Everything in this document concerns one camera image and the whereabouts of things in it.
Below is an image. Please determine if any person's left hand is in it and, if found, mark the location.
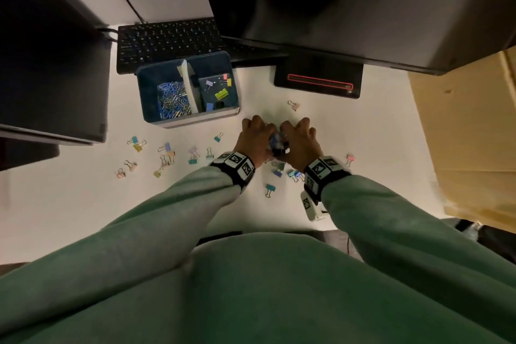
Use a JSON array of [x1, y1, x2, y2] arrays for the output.
[[234, 115, 279, 169]]

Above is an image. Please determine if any person's right hand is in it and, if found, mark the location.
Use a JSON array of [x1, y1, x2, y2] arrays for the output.
[[278, 117, 324, 173]]

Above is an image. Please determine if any handful of binder clips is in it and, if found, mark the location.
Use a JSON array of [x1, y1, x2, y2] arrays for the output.
[[268, 132, 290, 157]]

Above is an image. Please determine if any person's left forearm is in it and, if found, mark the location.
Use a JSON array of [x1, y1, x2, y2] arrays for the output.
[[0, 166, 242, 336]]

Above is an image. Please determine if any person's right forearm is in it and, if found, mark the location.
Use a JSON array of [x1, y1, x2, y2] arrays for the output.
[[320, 174, 516, 342]]

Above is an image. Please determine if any black marker wrist band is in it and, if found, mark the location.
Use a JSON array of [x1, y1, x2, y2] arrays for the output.
[[303, 156, 352, 200], [210, 151, 256, 192]]

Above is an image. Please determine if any pile of paper clips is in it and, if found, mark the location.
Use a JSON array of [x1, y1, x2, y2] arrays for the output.
[[156, 81, 192, 120]]

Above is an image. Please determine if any scatter of pastel binder clips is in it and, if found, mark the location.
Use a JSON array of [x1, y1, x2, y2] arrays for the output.
[[115, 132, 225, 179]]

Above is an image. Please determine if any blue desk organizer box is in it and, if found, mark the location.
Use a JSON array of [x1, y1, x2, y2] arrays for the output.
[[135, 51, 241, 129]]

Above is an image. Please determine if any black keyboard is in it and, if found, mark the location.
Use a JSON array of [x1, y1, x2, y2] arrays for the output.
[[116, 17, 289, 75]]

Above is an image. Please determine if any large black monitor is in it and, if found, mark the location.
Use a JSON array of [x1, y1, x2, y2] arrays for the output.
[[192, 0, 516, 76]]

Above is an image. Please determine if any brown cardboard box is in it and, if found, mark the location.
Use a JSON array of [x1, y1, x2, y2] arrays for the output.
[[408, 45, 516, 234]]

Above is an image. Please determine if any green sweatshirt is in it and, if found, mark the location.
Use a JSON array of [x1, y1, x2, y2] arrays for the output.
[[0, 232, 516, 344]]

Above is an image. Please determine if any small black monitor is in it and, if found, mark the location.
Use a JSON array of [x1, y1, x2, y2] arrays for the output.
[[0, 0, 112, 171]]

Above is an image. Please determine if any dark bag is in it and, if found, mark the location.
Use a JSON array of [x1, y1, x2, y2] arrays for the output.
[[441, 217, 516, 266]]

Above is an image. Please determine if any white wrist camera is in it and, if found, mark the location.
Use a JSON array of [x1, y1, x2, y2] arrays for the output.
[[300, 191, 329, 222]]

